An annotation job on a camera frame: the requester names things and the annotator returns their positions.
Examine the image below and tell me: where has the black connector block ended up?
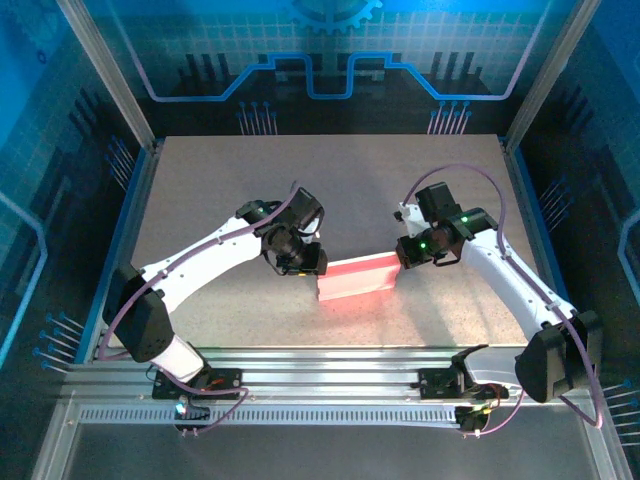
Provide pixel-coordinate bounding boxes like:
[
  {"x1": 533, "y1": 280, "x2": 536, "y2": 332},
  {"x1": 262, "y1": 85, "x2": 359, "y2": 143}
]
[
  {"x1": 172, "y1": 397, "x2": 211, "y2": 436},
  {"x1": 453, "y1": 404, "x2": 494, "y2": 439}
]

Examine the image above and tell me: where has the slotted grey cable duct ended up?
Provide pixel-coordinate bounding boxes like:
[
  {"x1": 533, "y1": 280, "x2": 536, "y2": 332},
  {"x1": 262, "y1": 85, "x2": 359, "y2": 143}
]
[{"x1": 77, "y1": 405, "x2": 466, "y2": 427}]

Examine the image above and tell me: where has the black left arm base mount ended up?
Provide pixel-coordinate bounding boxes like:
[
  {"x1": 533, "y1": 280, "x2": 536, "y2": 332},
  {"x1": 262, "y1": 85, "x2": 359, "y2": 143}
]
[{"x1": 151, "y1": 367, "x2": 244, "y2": 401}]

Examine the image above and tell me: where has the pink paper box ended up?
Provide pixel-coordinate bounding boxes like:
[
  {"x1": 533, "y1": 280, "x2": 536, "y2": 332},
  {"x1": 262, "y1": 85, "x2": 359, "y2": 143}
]
[{"x1": 315, "y1": 251, "x2": 401, "y2": 303}]

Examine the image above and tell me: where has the aluminium frame post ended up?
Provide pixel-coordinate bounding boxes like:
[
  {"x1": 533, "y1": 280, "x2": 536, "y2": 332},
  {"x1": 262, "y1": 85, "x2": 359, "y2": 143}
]
[
  {"x1": 504, "y1": 0, "x2": 604, "y2": 146},
  {"x1": 54, "y1": 0, "x2": 159, "y2": 151}
]

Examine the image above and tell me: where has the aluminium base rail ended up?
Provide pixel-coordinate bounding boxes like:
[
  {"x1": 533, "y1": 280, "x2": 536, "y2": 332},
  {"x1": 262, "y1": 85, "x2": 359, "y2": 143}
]
[{"x1": 59, "y1": 346, "x2": 601, "y2": 402}]

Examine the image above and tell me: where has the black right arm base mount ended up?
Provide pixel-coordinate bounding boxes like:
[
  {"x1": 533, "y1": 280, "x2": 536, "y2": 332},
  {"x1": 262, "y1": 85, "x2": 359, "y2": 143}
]
[{"x1": 418, "y1": 367, "x2": 509, "y2": 401}]

